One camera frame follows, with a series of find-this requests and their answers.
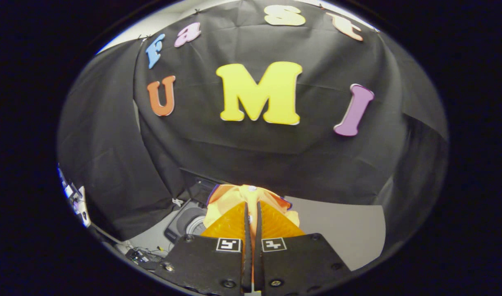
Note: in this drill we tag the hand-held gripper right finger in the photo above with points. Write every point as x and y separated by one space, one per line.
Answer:
258 263

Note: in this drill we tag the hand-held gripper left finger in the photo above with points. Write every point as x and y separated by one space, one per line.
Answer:
247 263

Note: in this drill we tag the orange clothes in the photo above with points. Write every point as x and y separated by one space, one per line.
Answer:
234 197

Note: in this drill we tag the grey washing machine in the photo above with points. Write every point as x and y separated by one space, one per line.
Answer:
185 220

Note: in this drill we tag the dark washing machine lid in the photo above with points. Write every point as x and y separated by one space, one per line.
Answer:
201 189

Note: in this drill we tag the beige cabinet with grey top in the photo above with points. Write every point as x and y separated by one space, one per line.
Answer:
341 230

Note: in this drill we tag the black backdrop cloth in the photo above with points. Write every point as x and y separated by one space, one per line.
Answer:
255 156

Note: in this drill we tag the white and blue equipment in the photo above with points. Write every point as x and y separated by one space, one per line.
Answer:
76 197

